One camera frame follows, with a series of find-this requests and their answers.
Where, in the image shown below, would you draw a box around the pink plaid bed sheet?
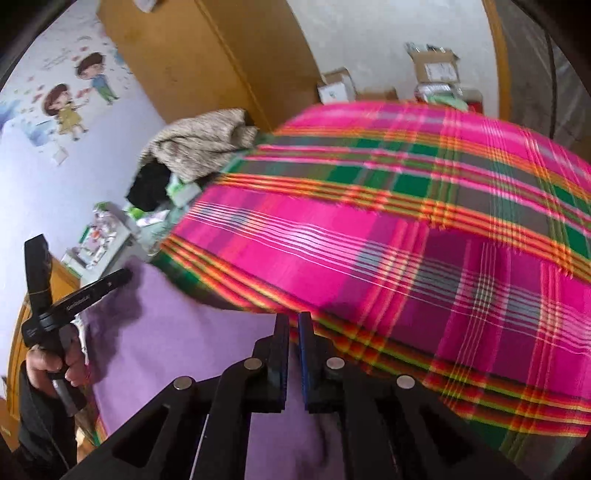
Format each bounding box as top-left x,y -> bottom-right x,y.
92,99 -> 591,455

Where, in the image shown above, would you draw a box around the beige floral garment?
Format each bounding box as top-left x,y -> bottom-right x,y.
139,108 -> 259,183

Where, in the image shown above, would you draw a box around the wooden wardrobe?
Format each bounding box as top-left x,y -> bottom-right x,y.
97,0 -> 324,134

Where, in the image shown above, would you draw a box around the wooden door frame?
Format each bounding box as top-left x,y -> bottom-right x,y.
482,0 -> 512,123

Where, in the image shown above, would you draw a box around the purple sweater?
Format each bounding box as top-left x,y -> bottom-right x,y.
78,256 -> 352,480

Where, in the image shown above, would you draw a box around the large brown cardboard box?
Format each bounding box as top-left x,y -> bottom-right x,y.
405,42 -> 461,86

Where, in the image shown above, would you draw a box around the grey plastic door curtain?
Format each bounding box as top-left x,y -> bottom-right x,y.
501,0 -> 591,162

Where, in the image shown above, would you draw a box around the white parcel bags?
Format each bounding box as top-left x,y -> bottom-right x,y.
416,82 -> 465,104

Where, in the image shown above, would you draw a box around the person's left hand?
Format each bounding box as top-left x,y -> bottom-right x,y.
25,323 -> 90,388

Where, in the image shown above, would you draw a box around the cluttered white nightstand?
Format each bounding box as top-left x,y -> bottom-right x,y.
62,200 -> 162,278

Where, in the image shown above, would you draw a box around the green tissue pack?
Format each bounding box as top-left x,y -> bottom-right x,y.
166,178 -> 201,206

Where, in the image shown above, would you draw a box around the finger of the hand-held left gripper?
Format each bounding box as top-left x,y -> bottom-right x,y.
76,269 -> 134,309

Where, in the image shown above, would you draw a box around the black garment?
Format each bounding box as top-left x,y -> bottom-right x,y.
126,162 -> 172,209

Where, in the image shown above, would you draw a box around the cartoon couple wall sticker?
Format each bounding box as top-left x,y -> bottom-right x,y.
0,28 -> 134,164

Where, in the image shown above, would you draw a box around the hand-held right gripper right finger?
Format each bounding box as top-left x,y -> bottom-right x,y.
298,312 -> 532,480

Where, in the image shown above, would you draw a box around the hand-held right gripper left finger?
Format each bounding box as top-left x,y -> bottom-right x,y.
60,313 -> 291,480

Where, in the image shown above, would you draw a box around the person's left forearm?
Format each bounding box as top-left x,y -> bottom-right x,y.
14,362 -> 81,480

